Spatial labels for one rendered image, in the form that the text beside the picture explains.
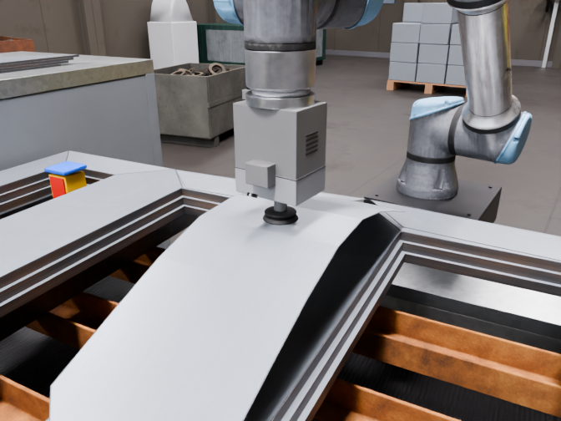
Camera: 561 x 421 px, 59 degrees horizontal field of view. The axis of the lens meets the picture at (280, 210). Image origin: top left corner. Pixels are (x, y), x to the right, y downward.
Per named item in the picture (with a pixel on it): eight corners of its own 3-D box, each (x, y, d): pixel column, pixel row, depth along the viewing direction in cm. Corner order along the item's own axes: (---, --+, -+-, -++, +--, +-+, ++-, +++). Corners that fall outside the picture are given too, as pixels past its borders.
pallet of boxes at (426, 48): (485, 89, 751) (499, 2, 704) (472, 97, 687) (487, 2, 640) (404, 83, 814) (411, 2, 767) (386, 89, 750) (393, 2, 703)
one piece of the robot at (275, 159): (208, 71, 50) (217, 216, 57) (280, 78, 46) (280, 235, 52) (265, 62, 58) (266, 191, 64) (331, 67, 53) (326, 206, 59)
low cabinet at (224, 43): (254, 58, 1168) (253, 21, 1135) (325, 64, 1069) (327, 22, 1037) (192, 68, 1003) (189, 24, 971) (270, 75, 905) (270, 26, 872)
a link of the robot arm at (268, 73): (290, 53, 47) (224, 49, 51) (290, 101, 49) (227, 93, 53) (329, 48, 52) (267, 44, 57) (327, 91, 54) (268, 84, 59)
